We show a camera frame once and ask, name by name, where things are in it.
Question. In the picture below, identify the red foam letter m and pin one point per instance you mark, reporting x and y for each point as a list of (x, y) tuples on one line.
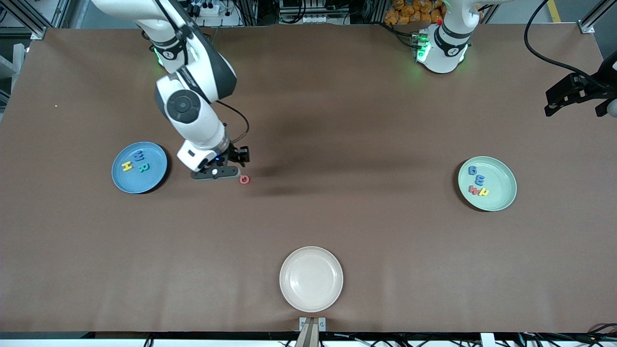
[(474, 191)]

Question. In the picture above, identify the green foam letter R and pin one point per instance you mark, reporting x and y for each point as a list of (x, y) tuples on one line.
[(143, 167)]

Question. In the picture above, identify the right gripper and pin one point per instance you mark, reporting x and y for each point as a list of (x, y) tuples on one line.
[(235, 155)]

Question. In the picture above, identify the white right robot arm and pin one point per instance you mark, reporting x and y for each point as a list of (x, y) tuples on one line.
[(202, 72)]

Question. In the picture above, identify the green plate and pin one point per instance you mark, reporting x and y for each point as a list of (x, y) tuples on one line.
[(499, 173)]

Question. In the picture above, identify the metal table edge bracket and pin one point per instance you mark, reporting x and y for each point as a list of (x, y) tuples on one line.
[(312, 322)]

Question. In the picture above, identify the cream white plate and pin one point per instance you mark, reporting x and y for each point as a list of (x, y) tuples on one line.
[(311, 279)]

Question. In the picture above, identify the red foam letter Q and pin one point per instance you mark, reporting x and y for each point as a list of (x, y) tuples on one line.
[(241, 180)]

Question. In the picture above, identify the blue foam letter W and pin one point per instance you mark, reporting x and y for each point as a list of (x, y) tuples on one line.
[(139, 155)]

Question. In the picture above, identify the blue plate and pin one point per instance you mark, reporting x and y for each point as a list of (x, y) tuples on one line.
[(149, 182)]

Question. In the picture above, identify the brown table cover sheet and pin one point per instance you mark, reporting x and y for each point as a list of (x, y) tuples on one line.
[(308, 226)]

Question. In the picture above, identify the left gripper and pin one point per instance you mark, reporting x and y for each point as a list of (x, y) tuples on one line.
[(589, 87)]

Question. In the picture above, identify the orange snack bags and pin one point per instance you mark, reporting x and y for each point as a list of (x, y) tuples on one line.
[(409, 12)]

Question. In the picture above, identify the white power strip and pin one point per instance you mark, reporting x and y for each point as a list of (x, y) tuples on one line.
[(206, 8)]

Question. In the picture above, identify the blue foam letter e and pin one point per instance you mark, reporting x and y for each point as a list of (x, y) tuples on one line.
[(479, 180)]

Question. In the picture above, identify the blue foam letter g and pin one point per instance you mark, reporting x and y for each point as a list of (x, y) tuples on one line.
[(473, 170)]

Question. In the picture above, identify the aluminium frame profile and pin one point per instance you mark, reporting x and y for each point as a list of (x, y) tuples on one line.
[(590, 21), (29, 21)]

